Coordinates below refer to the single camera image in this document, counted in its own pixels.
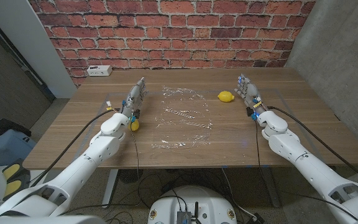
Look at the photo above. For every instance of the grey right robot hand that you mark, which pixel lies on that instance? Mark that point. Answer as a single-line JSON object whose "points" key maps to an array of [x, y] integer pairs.
{"points": [[250, 93]]}

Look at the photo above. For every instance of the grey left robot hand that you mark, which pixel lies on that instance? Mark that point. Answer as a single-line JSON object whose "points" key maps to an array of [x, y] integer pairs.
{"points": [[132, 99]]}

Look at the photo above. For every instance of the clear plastic wrap sheet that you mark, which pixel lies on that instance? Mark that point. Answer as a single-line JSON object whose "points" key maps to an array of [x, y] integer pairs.
{"points": [[182, 124]]}

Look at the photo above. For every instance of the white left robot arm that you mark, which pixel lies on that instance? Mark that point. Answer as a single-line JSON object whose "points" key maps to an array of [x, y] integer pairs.
{"points": [[73, 174]]}

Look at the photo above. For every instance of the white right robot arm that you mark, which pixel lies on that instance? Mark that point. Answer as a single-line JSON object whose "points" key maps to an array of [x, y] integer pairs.
{"points": [[315, 174]]}

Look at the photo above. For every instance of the yellow lemon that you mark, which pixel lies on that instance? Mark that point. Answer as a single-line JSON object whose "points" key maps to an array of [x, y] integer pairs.
{"points": [[226, 96], [135, 125]]}

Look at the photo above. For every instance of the white power strip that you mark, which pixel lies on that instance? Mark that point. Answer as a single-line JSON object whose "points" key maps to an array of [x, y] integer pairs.
{"points": [[99, 70]]}

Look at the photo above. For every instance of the black round fan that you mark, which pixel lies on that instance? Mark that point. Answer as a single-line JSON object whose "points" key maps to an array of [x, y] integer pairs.
{"points": [[128, 175]]}

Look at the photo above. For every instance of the red brick print backdrop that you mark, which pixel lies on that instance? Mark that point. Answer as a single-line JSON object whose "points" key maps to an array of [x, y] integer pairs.
{"points": [[172, 31]]}

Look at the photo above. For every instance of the white table leg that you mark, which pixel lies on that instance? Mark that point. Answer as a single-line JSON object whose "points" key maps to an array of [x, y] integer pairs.
{"points": [[110, 186]]}

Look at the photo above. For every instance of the grey table leg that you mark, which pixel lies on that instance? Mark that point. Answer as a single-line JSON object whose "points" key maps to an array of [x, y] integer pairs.
{"points": [[270, 186]]}

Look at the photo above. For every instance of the white robot torso base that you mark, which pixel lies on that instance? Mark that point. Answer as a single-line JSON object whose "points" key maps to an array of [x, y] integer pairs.
{"points": [[194, 199]]}

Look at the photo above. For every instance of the black plug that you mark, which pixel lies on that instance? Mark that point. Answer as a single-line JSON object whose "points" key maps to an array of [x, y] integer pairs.
{"points": [[258, 218]]}

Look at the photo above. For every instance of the dark wood-grain door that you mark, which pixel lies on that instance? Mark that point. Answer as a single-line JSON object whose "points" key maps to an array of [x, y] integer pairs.
{"points": [[5, 87]]}

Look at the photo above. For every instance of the small grey electronics box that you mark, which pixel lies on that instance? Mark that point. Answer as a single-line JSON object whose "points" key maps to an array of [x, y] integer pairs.
{"points": [[183, 217]]}

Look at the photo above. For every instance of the yellow and black tool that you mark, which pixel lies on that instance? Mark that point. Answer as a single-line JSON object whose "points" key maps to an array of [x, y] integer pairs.
{"points": [[11, 171]]}

